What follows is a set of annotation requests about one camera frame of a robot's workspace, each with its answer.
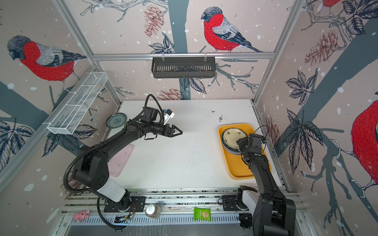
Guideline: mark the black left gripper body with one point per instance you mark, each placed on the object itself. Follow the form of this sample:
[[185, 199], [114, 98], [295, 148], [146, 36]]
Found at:
[[160, 128]]

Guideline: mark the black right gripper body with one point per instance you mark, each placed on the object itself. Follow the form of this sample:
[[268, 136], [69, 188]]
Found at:
[[244, 143]]

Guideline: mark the yellow small plate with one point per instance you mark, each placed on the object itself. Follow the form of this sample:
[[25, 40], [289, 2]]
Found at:
[[231, 136]]

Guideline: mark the small teal patterned plate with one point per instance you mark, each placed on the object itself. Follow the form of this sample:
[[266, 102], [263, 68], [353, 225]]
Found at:
[[116, 120]]

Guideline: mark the green lettered rim plate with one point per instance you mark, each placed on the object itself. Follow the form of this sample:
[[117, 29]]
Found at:
[[234, 151]]

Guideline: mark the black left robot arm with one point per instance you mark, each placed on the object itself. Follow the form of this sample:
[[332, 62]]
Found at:
[[89, 171]]

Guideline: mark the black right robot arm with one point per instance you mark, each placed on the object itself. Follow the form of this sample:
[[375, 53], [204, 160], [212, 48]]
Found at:
[[274, 214]]

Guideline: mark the yellow plastic bin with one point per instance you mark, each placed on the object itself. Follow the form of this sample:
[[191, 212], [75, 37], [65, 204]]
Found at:
[[238, 165]]

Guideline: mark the pink rectangular tray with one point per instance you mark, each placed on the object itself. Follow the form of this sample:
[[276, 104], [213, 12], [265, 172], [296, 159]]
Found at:
[[119, 160]]

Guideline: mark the green snack packet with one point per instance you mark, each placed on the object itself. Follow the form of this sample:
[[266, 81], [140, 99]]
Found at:
[[202, 214]]

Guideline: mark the small glass jar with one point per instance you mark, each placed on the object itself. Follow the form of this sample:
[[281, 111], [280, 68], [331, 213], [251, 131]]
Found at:
[[153, 211]]

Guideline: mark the pink pig toy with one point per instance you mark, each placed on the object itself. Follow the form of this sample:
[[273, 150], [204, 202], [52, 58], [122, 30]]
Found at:
[[78, 217]]

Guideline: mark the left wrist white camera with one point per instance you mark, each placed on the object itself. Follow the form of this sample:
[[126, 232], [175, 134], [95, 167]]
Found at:
[[168, 114]]

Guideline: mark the black hanging wire basket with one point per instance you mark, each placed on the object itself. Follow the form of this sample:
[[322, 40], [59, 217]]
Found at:
[[183, 67]]

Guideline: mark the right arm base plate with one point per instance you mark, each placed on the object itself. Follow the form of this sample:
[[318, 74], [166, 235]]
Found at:
[[232, 203]]

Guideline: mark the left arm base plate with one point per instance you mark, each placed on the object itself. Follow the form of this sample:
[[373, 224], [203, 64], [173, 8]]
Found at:
[[137, 203]]

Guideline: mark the white wire mesh shelf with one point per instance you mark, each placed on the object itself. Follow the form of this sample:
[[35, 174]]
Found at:
[[79, 102]]

